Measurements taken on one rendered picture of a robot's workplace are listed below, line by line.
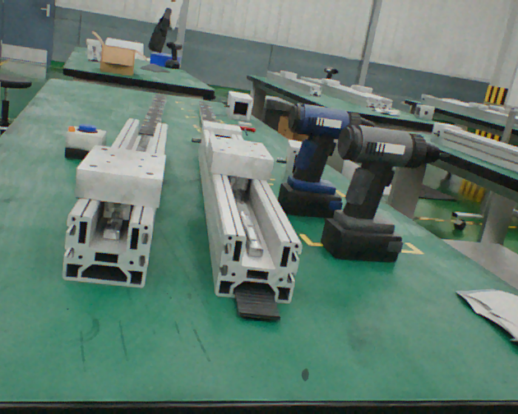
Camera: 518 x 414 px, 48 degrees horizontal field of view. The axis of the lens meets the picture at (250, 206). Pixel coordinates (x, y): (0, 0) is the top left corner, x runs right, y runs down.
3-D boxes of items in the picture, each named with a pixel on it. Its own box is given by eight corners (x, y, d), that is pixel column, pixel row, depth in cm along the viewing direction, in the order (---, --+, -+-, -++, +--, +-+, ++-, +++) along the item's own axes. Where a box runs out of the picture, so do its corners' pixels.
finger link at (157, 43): (170, 27, 137) (161, 54, 138) (169, 27, 139) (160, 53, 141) (157, 22, 136) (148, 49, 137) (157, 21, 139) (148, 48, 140)
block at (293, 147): (272, 172, 152) (279, 137, 149) (315, 180, 152) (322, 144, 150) (274, 181, 142) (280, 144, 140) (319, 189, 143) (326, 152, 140)
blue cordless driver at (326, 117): (270, 202, 123) (289, 99, 117) (358, 213, 127) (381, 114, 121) (278, 213, 116) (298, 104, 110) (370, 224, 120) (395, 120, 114)
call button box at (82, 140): (70, 150, 138) (72, 124, 136) (112, 156, 139) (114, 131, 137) (63, 157, 130) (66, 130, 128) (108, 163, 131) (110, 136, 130)
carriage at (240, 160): (204, 167, 118) (209, 135, 116) (256, 175, 120) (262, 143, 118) (207, 187, 103) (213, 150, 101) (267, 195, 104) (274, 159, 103)
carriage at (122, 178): (90, 186, 91) (94, 144, 89) (160, 195, 93) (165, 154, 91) (72, 217, 76) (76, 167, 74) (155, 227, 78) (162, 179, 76)
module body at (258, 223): (198, 161, 150) (203, 129, 148) (236, 167, 152) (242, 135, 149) (215, 295, 74) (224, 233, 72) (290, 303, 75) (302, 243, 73)
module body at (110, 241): (124, 151, 147) (128, 118, 145) (164, 156, 149) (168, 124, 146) (62, 279, 71) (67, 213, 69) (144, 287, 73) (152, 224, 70)
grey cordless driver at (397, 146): (312, 242, 102) (338, 119, 96) (410, 250, 107) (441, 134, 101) (328, 259, 95) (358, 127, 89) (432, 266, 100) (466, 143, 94)
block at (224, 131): (189, 153, 158) (193, 119, 156) (233, 159, 160) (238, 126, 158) (189, 160, 150) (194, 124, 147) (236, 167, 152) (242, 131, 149)
